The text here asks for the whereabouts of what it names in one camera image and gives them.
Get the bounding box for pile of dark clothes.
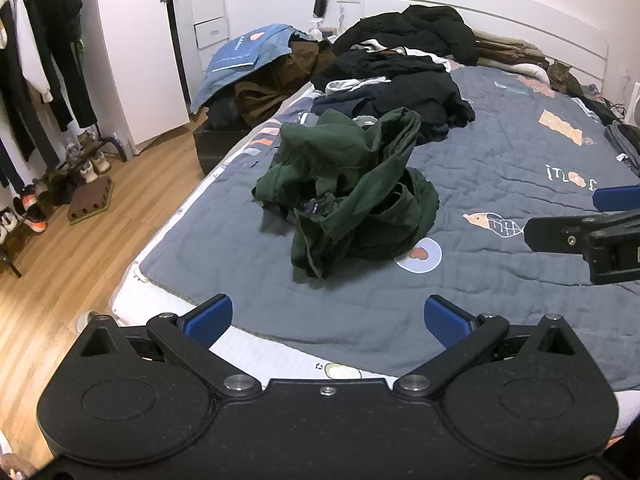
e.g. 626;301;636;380
311;49;477;145

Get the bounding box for white garment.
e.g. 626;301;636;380
324;76;392;95

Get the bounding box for row of hanging clothes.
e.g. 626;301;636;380
0;0;99;188

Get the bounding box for black clothes rack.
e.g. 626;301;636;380
0;0;130;280

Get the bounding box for tabby cat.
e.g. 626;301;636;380
546;59;584;96

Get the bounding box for dark green t-shirt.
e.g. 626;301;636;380
251;106;441;282

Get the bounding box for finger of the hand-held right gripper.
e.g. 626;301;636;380
523;209;640;257
592;185;640;212

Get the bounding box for blue denim cloth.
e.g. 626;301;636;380
191;23;312;112

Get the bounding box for grey folded clothes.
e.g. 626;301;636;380
604;119;640;177

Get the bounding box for row of shoes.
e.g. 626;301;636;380
0;127;113;243

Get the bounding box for white headboard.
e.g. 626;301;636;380
364;0;612;97

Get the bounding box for white pillow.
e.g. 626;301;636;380
492;61;552;82

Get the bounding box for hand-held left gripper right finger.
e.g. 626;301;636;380
392;294;588;401

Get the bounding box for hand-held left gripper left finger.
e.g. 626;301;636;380
79;293;263;401

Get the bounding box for grey printed quilt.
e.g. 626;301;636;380
136;62;640;393

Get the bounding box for black puffer jacket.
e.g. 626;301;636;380
331;4;479;67

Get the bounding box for black storage box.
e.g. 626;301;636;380
193;109;253;177

